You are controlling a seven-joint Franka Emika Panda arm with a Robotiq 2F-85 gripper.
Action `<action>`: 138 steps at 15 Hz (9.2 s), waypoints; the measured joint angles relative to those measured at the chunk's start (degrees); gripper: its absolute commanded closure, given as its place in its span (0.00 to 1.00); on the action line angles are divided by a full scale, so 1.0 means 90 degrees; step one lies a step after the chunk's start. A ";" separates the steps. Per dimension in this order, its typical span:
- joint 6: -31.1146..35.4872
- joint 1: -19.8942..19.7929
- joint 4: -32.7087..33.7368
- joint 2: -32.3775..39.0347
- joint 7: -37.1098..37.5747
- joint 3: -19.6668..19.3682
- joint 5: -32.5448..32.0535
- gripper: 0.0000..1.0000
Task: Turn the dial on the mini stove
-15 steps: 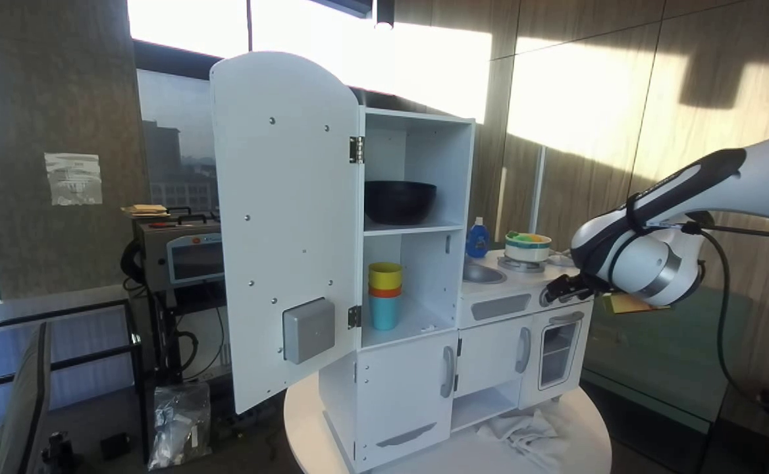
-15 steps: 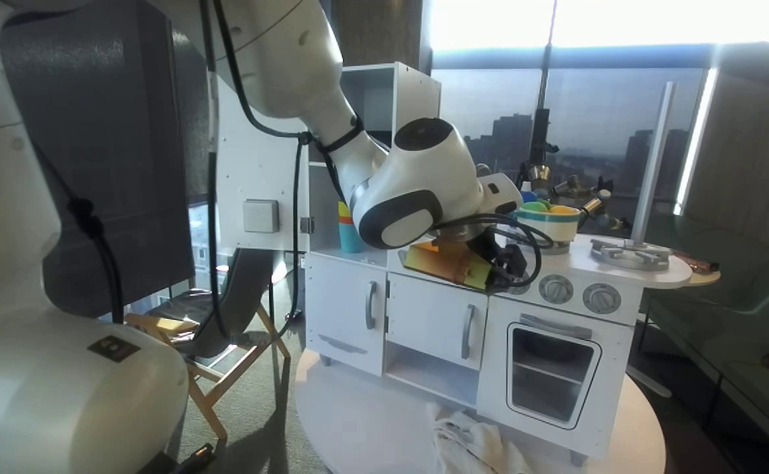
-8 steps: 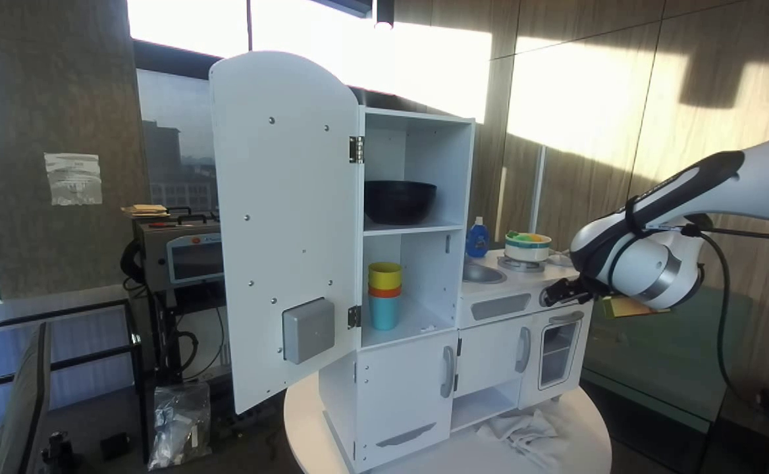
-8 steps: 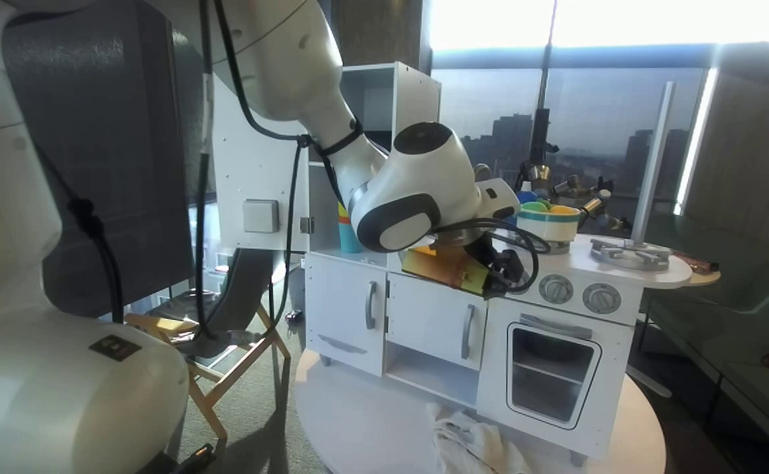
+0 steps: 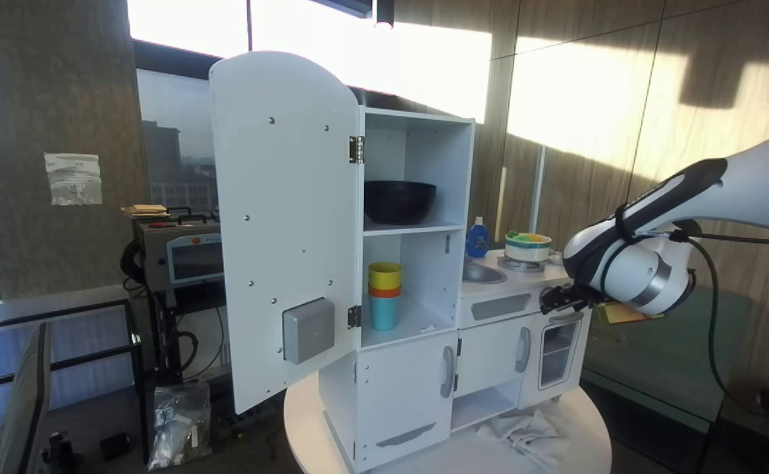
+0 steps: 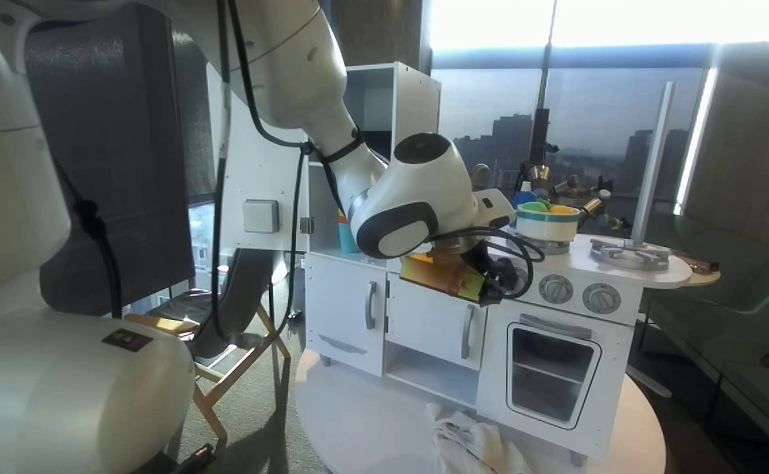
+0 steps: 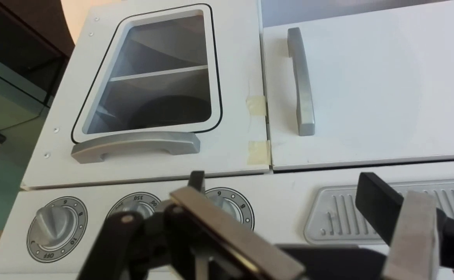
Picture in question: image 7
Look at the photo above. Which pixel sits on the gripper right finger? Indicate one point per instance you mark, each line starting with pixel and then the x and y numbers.
pixel 419 234

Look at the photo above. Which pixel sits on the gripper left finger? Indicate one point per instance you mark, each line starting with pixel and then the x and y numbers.
pixel 221 228

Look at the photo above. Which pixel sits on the white toy kitchen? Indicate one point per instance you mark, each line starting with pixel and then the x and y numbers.
pixel 290 176

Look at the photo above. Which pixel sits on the grey stove dial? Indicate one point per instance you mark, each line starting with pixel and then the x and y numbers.
pixel 57 228
pixel 136 203
pixel 234 203

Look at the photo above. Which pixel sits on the grey grille panel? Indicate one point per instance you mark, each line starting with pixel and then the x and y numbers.
pixel 341 218

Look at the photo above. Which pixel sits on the oven door with window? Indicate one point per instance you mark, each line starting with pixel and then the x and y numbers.
pixel 237 78

